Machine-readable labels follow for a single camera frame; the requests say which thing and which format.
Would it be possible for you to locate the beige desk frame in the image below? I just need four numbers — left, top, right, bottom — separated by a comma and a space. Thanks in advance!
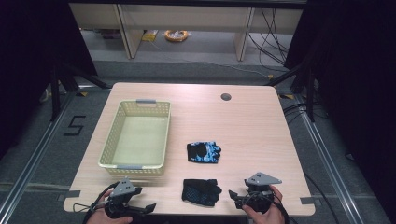
68, 3, 304, 62

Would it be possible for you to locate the pale yellow plastic basket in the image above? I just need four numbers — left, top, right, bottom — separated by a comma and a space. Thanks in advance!
97, 98, 172, 177

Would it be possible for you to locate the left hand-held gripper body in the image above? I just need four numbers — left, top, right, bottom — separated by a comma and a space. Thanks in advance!
105, 176, 140, 219

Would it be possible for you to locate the black glove with blue dots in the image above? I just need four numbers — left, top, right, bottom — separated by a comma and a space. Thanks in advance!
181, 178, 223, 207

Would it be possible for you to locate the orange cable coil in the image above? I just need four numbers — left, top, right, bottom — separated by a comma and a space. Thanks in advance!
163, 29, 190, 43

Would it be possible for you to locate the aluminium floor rail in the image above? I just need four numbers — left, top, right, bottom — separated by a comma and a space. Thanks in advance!
0, 91, 78, 218
292, 92, 357, 224

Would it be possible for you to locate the yellow packet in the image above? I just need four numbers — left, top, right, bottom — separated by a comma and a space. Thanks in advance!
141, 29, 160, 43

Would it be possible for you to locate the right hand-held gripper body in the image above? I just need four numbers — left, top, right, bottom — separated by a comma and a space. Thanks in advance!
234, 171, 283, 215

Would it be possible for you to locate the person's right hand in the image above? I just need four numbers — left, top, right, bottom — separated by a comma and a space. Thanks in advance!
242, 185, 286, 224

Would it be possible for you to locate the bundle of black cables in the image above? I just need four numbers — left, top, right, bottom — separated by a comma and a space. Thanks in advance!
247, 8, 295, 67

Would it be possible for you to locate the black floor cable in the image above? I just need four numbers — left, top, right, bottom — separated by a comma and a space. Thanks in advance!
303, 172, 341, 224

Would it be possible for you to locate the thin white floor cable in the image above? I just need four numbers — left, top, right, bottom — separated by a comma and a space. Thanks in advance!
148, 39, 270, 78

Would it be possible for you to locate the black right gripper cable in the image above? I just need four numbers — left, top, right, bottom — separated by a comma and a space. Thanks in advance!
270, 194, 291, 224

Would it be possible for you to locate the person's left hand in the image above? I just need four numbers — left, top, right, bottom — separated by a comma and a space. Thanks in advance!
86, 189, 134, 224

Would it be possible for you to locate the black metal stand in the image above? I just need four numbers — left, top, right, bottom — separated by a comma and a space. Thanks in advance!
264, 60, 316, 123
49, 60, 111, 123

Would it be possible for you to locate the black curtain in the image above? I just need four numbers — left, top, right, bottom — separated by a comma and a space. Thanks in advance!
0, 0, 98, 161
283, 0, 396, 216

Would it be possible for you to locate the blue and black patterned glove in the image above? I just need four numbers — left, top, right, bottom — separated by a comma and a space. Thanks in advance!
186, 141, 222, 164

